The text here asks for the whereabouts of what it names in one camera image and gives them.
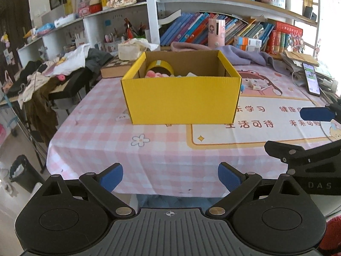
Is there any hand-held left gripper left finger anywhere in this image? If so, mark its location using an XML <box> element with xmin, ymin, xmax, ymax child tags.
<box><xmin>42</xmin><ymin>163</ymin><xmax>136</xmax><ymax>218</ymax></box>

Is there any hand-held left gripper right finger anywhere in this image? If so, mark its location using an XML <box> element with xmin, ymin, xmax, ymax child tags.
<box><xmin>205</xmin><ymin>162</ymin><xmax>311</xmax><ymax>218</ymax></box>

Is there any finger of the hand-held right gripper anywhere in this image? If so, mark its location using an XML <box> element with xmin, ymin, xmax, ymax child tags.
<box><xmin>299</xmin><ymin>103</ymin><xmax>341</xmax><ymax>122</ymax></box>
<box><xmin>264</xmin><ymin>140</ymin><xmax>341</xmax><ymax>169</ymax></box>

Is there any yellow cardboard box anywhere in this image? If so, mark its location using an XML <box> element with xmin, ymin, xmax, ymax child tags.
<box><xmin>121</xmin><ymin>49</ymin><xmax>242</xmax><ymax>125</ymax></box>

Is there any pink plush toy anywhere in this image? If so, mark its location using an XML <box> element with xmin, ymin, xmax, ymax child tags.
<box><xmin>145</xmin><ymin>70</ymin><xmax>171</xmax><ymax>79</ymax></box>

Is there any yellow tape roll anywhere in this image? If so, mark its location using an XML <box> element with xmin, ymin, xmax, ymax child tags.
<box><xmin>146</xmin><ymin>60</ymin><xmax>175</xmax><ymax>77</ymax></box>

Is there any pink cylinder container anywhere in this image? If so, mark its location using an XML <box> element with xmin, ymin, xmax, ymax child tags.
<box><xmin>208</xmin><ymin>19</ymin><xmax>226</xmax><ymax>47</ymax></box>

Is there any smartphone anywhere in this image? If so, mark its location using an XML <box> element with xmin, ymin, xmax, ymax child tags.
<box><xmin>302</xmin><ymin>63</ymin><xmax>322</xmax><ymax>97</ymax></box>

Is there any cartoon printed desk mat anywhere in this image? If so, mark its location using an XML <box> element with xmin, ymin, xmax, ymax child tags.
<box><xmin>186</xmin><ymin>69</ymin><xmax>341</xmax><ymax>150</ymax></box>

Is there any pink checked tablecloth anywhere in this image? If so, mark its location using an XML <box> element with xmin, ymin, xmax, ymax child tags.
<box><xmin>46</xmin><ymin>69</ymin><xmax>341</xmax><ymax>198</ymax></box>

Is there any stack of papers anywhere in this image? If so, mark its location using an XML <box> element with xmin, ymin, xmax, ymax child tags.
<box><xmin>281</xmin><ymin>50</ymin><xmax>337</xmax><ymax>86</ymax></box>

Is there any red patterned fabric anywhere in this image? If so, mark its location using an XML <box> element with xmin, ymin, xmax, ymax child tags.
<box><xmin>318</xmin><ymin>213</ymin><xmax>341</xmax><ymax>252</ymax></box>

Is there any brown envelope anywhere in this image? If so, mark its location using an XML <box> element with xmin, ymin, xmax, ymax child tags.
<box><xmin>284</xmin><ymin>49</ymin><xmax>320</xmax><ymax>67</ymax></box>

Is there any red book set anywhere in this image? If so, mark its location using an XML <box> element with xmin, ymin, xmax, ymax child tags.
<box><xmin>266</xmin><ymin>21</ymin><xmax>304</xmax><ymax>55</ymax></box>

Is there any black trash bin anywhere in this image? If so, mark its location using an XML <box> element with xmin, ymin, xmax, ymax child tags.
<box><xmin>9</xmin><ymin>155</ymin><xmax>45</xmax><ymax>193</ymax></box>

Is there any purple cloth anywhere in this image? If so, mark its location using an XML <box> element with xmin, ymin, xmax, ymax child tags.
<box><xmin>170</xmin><ymin>41</ymin><xmax>291</xmax><ymax>76</ymax></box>

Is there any olive cloth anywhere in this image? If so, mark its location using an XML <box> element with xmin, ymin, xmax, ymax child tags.
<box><xmin>25</xmin><ymin>79</ymin><xmax>62</xmax><ymax>146</ymax></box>

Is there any black stool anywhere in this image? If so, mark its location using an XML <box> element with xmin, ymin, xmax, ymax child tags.
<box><xmin>49</xmin><ymin>68</ymin><xmax>103</xmax><ymax>108</ymax></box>

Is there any checkered box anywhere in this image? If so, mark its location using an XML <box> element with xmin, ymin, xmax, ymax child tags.
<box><xmin>100</xmin><ymin>56</ymin><xmax>140</xmax><ymax>79</ymax></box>

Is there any grey cloth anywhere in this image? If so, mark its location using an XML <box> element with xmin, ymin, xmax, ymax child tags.
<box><xmin>85</xmin><ymin>48</ymin><xmax>114</xmax><ymax>73</ymax></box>

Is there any white t-shirt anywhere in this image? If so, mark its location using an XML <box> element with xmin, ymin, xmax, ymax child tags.
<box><xmin>53</xmin><ymin>43</ymin><xmax>91</xmax><ymax>76</ymax></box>

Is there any white tissue bag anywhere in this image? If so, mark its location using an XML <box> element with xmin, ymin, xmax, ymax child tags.
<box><xmin>118</xmin><ymin>38</ymin><xmax>160</xmax><ymax>61</ymax></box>

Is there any pen holder with pens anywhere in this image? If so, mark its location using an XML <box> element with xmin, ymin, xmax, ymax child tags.
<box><xmin>123</xmin><ymin>18</ymin><xmax>149</xmax><ymax>39</ymax></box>

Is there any white side shelf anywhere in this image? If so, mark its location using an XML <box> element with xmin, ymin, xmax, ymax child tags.
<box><xmin>17</xmin><ymin>1</ymin><xmax>150</xmax><ymax>68</ymax></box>

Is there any row of blue books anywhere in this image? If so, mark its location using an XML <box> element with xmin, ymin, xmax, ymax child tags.
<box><xmin>160</xmin><ymin>12</ymin><xmax>275</xmax><ymax>48</ymax></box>

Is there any blue packet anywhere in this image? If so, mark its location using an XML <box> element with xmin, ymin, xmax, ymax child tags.
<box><xmin>35</xmin><ymin>23</ymin><xmax>56</xmax><ymax>37</ymax></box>

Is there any wooden white bookshelf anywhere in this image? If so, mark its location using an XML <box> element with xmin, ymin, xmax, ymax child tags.
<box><xmin>144</xmin><ymin>0</ymin><xmax>321</xmax><ymax>62</ymax></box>

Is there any black picture frame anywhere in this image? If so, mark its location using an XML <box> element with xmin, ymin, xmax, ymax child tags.
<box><xmin>49</xmin><ymin>0</ymin><xmax>67</xmax><ymax>10</ymax></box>

